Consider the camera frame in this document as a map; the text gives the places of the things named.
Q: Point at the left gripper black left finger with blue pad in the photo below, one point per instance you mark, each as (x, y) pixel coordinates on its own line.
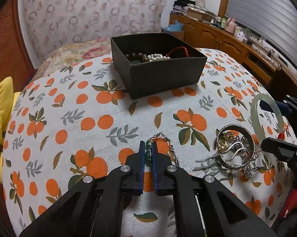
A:
(133, 184)

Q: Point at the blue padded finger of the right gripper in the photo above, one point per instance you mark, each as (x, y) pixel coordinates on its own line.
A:
(283, 107)

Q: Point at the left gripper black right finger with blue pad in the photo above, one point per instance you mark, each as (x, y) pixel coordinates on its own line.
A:
(163, 185)

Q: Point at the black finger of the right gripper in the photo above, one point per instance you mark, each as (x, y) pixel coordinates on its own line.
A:
(283, 151)

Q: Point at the black jewelry box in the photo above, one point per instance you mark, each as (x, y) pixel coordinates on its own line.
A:
(183, 68)

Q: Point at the pale green jade bangle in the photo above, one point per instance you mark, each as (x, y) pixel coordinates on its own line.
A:
(259, 129)

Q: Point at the silver metal bangle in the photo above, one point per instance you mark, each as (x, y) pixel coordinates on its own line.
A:
(232, 133)

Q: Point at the orange print white blanket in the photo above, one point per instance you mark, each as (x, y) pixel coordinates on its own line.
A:
(80, 121)

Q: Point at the pink thermos jug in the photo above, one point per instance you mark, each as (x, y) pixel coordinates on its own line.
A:
(230, 25)

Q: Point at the grey window blind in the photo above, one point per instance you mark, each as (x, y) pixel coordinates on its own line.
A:
(276, 20)

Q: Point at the wooden cabinet counter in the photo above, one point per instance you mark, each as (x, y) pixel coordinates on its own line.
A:
(201, 35)

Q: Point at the cardboard box on counter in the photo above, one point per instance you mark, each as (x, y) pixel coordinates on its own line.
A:
(199, 15)

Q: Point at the blue tissue bag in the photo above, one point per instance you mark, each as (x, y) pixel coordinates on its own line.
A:
(176, 27)

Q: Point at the floral quilt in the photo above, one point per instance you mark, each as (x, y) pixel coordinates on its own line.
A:
(73, 53)

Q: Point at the stack of folded clothes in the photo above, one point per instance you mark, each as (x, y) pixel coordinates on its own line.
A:
(179, 6)

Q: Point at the yellow plush toy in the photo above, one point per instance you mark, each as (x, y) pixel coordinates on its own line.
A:
(8, 99)

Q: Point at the wooden louvered wardrobe door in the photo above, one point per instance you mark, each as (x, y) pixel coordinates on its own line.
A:
(14, 59)

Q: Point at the pink circle pattern curtain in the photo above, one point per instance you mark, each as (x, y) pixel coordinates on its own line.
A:
(51, 24)

